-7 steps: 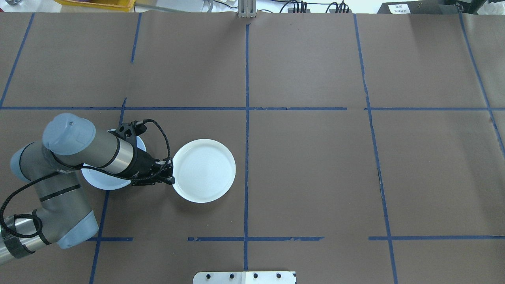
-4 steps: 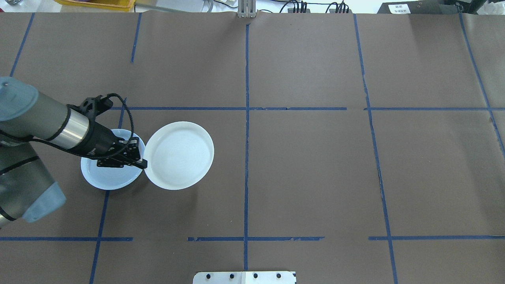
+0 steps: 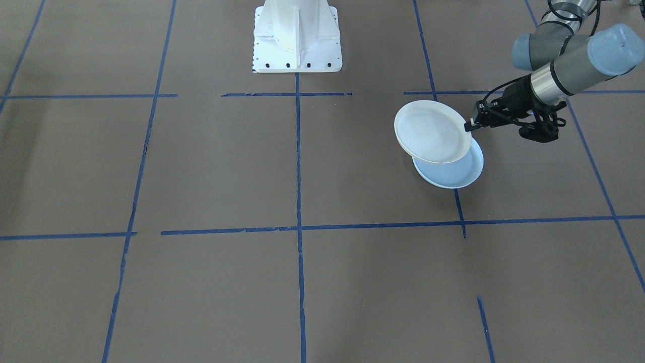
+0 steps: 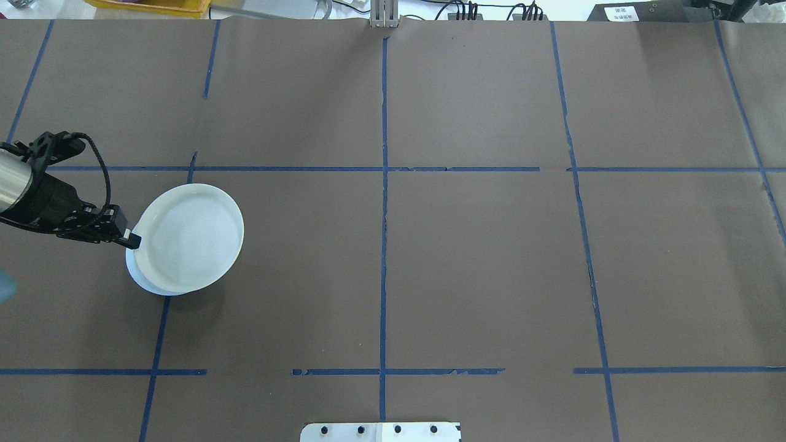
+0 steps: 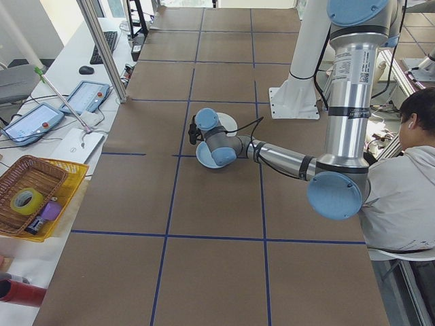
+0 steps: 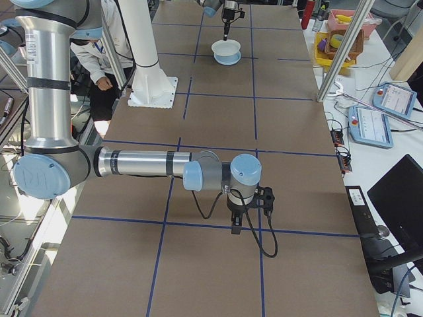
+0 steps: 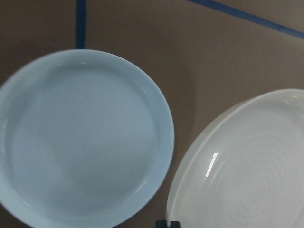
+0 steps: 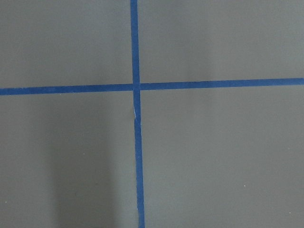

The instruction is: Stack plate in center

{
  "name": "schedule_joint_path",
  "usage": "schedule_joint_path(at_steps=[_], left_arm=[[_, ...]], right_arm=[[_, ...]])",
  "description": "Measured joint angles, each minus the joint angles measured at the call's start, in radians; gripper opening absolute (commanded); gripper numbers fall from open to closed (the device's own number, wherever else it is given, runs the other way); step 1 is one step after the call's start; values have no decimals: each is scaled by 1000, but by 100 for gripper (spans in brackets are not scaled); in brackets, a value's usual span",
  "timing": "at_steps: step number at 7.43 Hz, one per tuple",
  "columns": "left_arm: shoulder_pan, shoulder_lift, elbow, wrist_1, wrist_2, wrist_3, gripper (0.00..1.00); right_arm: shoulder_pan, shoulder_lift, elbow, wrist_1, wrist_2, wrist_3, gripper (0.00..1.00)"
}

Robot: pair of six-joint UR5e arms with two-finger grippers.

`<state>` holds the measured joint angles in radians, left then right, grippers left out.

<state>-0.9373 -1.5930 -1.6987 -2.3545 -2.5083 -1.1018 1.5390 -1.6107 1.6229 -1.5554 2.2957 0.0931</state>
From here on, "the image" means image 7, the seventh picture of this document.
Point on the light blue ceramic plate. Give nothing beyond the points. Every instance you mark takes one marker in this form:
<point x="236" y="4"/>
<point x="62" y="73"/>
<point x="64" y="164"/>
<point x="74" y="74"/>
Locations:
<point x="85" y="142"/>

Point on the white ceramic plate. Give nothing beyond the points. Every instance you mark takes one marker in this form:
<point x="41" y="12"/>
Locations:
<point x="249" y="171"/>

